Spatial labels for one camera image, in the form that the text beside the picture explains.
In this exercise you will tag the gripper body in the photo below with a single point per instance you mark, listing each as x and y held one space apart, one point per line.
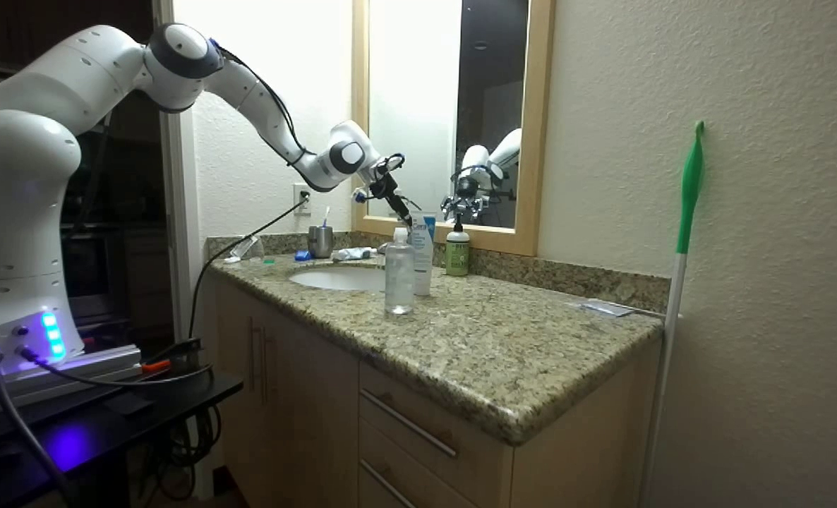
384 187

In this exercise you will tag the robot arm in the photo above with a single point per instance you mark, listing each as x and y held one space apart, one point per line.
30 176

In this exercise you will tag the chrome faucet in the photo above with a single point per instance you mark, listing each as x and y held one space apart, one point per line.
382 248

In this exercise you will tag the toothbrush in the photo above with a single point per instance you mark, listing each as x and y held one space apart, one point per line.
325 217

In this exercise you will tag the toothpaste tube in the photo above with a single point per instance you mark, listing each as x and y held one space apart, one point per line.
351 253

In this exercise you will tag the white and blue tube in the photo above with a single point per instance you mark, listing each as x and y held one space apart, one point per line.
424 261

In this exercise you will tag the steel cup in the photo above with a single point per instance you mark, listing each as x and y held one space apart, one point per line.
320 243

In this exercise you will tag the clear plastic bottle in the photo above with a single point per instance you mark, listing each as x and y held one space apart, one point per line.
399 282

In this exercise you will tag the green pump bottle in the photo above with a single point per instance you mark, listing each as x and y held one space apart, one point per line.
457 255

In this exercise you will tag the sink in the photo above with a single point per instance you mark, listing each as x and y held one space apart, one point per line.
337 279

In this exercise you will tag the small blue container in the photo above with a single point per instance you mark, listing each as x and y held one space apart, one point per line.
302 255

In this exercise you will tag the clear plastic packet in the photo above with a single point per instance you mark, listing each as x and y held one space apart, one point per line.
243 248

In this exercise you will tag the wood framed mirror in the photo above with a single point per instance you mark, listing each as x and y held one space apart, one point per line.
542 127

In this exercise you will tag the cabinet door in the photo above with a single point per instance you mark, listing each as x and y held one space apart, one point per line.
231 367
312 416

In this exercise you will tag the flat white packet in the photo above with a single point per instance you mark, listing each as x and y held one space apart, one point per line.
605 307

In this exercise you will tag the drawer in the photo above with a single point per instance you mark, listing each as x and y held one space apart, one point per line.
461 473
380 451

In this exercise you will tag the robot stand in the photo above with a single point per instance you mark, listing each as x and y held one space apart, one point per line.
108 416

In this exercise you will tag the wall socket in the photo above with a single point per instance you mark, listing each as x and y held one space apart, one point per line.
301 201

